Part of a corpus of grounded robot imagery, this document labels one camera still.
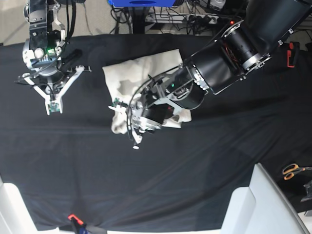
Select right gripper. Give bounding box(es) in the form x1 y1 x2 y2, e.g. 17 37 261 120
14 39 92 102

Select red black clamp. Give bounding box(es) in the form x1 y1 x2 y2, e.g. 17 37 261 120
287 41 300 68

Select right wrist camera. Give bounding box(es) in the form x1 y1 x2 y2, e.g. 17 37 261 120
45 99 63 116

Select white power strip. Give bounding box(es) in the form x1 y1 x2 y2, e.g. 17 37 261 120
187 15 218 24

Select orange black bottom clamp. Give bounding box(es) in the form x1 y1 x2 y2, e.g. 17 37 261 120
68 214 108 234

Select black table cloth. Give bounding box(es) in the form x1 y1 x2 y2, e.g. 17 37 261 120
0 34 312 232

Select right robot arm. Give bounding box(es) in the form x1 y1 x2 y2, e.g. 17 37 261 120
16 0 91 106

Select orange handled scissors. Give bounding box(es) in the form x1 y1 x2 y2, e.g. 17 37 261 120
282 163 312 180

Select white T-shirt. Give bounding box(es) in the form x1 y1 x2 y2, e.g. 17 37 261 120
102 49 192 134

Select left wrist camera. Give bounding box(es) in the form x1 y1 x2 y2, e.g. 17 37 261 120
112 98 128 108

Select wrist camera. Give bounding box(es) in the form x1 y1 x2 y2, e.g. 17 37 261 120
45 99 63 116
112 98 128 108

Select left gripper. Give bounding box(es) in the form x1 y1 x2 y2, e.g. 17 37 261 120
108 102 171 149

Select blue box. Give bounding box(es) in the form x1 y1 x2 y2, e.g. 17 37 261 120
108 0 175 7

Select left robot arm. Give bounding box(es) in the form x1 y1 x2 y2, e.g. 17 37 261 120
114 0 312 149

